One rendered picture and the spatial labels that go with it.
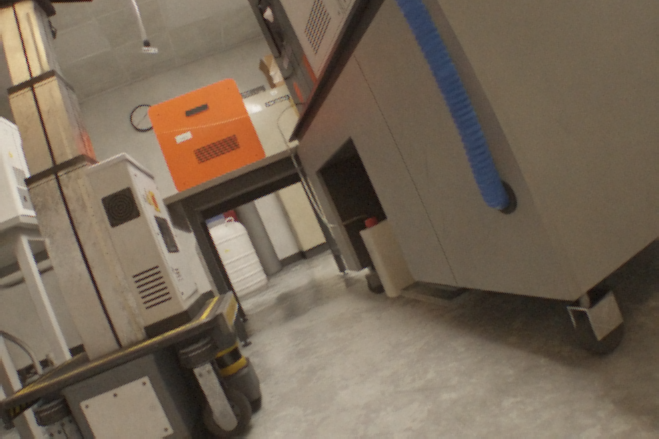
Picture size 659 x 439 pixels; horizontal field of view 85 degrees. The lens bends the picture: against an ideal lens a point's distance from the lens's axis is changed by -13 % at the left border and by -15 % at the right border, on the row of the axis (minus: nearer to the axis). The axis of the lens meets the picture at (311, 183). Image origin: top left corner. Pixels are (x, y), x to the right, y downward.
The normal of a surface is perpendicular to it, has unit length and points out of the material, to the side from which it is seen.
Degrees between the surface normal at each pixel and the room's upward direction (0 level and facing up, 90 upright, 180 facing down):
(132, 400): 90
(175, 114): 90
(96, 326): 90
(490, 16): 90
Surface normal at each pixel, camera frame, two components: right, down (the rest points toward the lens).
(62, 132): 0.14, -0.15
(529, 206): -0.90, 0.37
